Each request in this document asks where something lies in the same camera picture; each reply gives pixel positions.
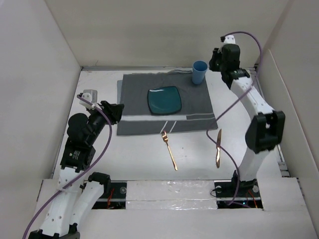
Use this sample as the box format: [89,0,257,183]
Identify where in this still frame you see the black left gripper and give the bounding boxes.
[87,100,124,144]

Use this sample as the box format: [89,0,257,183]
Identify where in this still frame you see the blue plastic cup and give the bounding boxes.
[192,61,208,85]

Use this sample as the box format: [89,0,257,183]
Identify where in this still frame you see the teal square plate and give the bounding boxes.
[147,86,182,116]

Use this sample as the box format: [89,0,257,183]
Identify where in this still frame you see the grey cloth placemat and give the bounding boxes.
[117,70,218,136]

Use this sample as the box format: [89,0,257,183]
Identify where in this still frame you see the copper fork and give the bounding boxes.
[161,131,178,171]

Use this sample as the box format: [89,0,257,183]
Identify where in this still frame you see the copper knife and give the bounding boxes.
[215,129,222,168]

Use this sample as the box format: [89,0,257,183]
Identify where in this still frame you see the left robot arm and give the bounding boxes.
[23,98,124,239]

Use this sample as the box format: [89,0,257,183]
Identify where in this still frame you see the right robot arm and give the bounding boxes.
[209,43,286,196]

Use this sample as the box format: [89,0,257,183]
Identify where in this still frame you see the silver foil tape strip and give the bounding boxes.
[126,180,217,211]

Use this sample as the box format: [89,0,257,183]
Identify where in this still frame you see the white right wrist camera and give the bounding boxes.
[220,35,236,45]

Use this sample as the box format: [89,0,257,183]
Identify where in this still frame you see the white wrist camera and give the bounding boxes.
[220,35,236,45]
[77,89,98,109]

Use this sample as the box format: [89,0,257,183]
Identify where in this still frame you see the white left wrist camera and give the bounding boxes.
[77,89,98,109]

